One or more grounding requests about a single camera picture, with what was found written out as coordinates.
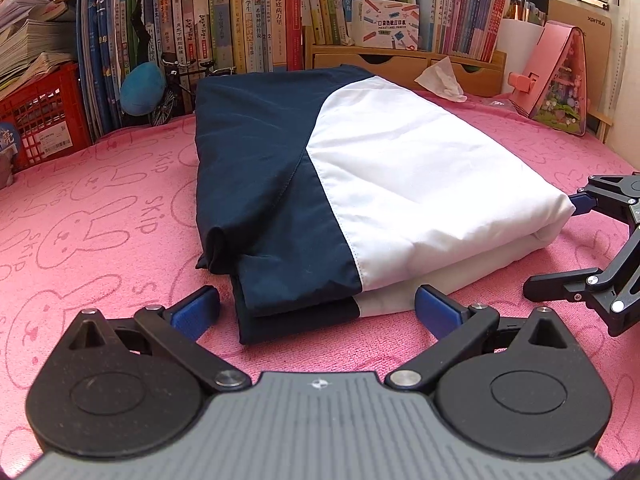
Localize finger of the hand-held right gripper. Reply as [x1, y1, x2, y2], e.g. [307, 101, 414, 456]
[523, 229, 640, 337]
[567, 172, 640, 228]

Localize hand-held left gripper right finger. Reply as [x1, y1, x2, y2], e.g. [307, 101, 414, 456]
[386, 284, 583, 393]

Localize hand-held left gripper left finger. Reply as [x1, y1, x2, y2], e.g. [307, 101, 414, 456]
[65, 285, 251, 393]

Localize white and navy jacket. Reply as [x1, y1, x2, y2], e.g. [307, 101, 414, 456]
[192, 64, 575, 346]

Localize pink house-shaped toy box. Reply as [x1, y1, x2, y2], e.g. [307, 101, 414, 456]
[507, 21, 592, 137]

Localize pink rabbit print blanket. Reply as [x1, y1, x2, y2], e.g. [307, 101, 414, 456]
[0, 87, 640, 471]

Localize brown clipboard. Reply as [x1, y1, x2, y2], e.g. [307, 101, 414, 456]
[547, 0, 613, 121]

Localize crumpled white tissue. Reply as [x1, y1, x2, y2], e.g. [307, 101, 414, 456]
[413, 56, 468, 103]

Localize miniature bicycle model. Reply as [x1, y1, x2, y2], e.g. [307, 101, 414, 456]
[149, 57, 236, 128]

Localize round blue plush ball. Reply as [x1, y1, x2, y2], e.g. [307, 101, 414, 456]
[120, 62, 166, 117]

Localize red plastic crate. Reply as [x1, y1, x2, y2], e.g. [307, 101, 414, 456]
[0, 62, 93, 171]

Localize white label printer box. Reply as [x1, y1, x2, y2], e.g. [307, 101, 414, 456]
[351, 0, 420, 52]

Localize wooden drawer organizer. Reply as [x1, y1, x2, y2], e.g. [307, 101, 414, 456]
[305, 42, 508, 98]

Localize row of colourful books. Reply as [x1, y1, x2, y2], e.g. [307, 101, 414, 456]
[75, 0, 548, 133]

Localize stack of paper workbooks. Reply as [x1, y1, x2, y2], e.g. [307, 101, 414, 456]
[0, 0, 78, 103]

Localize black strap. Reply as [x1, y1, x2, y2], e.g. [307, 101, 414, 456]
[131, 0, 158, 68]

